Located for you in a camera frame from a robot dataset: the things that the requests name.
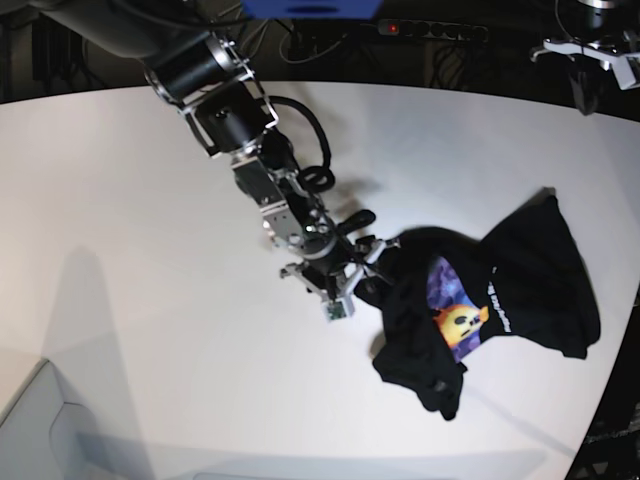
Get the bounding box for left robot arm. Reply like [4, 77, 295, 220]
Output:
[530, 1, 639, 116]

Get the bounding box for black box on floor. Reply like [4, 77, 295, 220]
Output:
[31, 16, 82, 89]

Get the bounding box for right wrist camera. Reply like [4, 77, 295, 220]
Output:
[322, 297, 355, 322]

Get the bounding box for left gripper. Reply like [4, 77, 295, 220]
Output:
[529, 29, 639, 116]

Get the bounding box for black power strip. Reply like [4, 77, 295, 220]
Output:
[377, 19, 489, 43]

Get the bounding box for white tray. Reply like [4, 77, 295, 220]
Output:
[1, 361, 93, 480]

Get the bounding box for black graphic t-shirt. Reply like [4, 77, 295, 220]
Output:
[356, 190, 601, 421]

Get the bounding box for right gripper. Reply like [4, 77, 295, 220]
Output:
[279, 219, 400, 310]

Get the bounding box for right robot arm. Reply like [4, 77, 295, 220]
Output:
[35, 1, 390, 320]

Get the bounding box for blue box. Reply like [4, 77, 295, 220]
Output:
[242, 0, 382, 20]

